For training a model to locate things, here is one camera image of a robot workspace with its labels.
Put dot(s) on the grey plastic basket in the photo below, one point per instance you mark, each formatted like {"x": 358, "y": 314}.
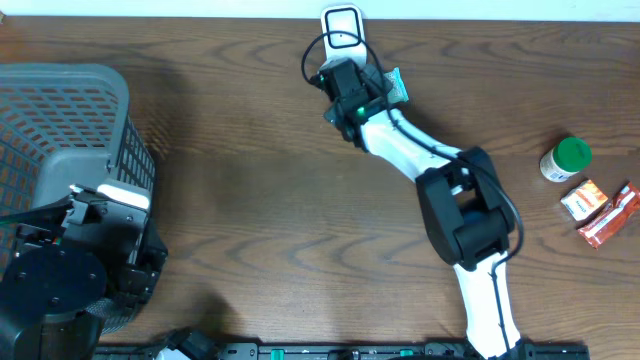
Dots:
{"x": 63, "y": 125}

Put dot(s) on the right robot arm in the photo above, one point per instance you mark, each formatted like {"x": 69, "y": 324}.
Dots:
{"x": 467, "y": 216}

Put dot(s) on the red chocolate bar wrapper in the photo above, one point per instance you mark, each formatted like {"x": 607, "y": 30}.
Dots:
{"x": 612, "y": 218}

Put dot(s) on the orange snack packet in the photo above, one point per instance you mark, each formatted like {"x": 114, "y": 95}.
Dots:
{"x": 584, "y": 200}

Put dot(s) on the green lid jar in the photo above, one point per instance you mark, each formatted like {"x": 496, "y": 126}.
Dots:
{"x": 569, "y": 157}

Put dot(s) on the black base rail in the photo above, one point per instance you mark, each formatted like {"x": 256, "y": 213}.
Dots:
{"x": 193, "y": 344}

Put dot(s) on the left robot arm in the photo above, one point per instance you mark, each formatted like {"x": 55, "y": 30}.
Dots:
{"x": 83, "y": 265}

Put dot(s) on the white teal wipes pack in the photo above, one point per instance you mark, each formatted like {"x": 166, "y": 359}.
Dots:
{"x": 397, "y": 90}

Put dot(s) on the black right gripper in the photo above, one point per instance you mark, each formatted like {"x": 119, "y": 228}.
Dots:
{"x": 372, "y": 91}

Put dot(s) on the white barcode scanner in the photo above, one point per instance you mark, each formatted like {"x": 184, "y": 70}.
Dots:
{"x": 344, "y": 33}

